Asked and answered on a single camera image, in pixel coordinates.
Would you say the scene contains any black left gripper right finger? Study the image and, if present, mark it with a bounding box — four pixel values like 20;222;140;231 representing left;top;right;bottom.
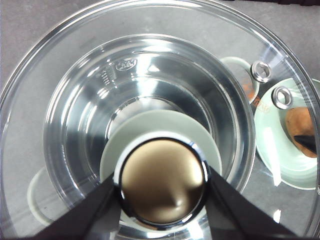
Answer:
205;166;299;240

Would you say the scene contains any brown potato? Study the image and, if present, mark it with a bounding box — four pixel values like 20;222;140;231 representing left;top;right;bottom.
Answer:
285;107;318;159

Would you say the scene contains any glass steamer lid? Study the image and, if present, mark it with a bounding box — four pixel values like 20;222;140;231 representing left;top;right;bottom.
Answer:
0;0;320;240

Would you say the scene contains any green plate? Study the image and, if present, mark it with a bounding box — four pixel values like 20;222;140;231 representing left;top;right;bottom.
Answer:
255;78;320;191

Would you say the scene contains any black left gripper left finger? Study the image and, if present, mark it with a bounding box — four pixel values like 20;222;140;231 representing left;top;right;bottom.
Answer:
33;173;121;240

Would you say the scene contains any green electric steamer pot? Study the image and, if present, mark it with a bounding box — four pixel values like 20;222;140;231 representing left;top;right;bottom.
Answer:
27;32;256;226

